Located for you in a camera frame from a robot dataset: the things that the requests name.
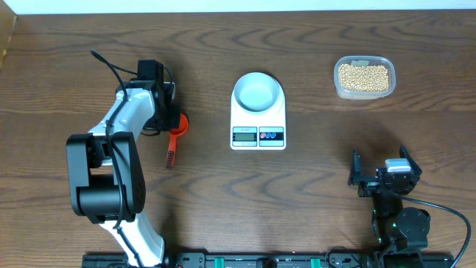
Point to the orange measuring scoop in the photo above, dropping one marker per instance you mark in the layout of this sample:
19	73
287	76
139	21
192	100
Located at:
174	135

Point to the white digital kitchen scale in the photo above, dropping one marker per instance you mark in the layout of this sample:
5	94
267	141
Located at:
263	130

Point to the pile of soybeans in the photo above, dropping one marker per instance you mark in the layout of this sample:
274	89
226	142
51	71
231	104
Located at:
363	78

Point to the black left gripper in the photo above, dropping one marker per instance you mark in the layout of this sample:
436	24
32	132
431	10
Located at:
174	121

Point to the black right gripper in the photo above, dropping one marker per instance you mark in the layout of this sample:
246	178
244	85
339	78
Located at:
370	184

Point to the clear plastic container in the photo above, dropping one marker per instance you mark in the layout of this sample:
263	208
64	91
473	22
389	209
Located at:
364	60

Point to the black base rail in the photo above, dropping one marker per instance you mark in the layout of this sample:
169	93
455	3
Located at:
328	260

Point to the grey round bowl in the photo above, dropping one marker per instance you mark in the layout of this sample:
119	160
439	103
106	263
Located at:
257	92

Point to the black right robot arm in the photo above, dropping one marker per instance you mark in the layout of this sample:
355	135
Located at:
402	231

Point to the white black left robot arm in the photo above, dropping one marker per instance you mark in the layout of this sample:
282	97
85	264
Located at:
105	176

